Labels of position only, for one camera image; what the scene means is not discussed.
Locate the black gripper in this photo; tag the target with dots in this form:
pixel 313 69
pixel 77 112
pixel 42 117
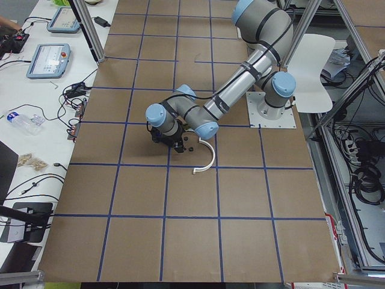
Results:
pixel 177 139

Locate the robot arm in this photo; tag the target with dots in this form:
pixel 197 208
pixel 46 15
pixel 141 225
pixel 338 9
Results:
pixel 269 31

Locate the black power adapter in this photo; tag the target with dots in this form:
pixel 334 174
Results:
pixel 101 21

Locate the white plastic chair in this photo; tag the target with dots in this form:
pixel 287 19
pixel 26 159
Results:
pixel 306 66

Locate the plastic water bottle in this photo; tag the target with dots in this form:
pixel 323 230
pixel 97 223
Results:
pixel 23 123

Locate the blue teach pendant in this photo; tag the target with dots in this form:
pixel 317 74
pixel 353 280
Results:
pixel 49 61
pixel 64 21

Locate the white curved plastic bracket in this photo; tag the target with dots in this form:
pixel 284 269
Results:
pixel 204 157

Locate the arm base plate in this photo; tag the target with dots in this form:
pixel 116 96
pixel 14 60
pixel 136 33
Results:
pixel 261 115

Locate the aluminium frame post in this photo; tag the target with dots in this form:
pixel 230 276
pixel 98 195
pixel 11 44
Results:
pixel 83 17

